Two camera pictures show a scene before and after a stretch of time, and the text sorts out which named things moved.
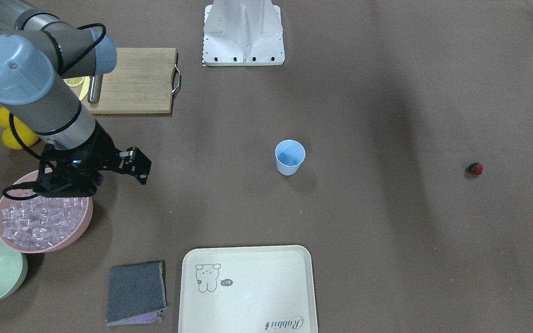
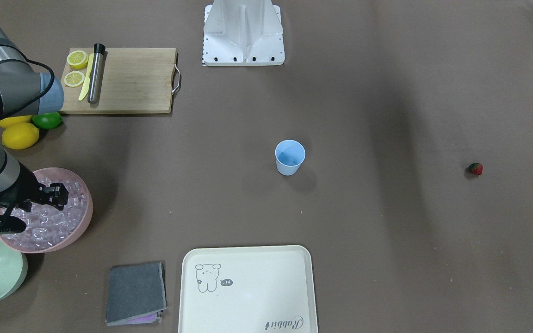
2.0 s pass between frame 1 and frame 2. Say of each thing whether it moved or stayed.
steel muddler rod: stayed
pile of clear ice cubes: stayed
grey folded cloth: stayed
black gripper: moved
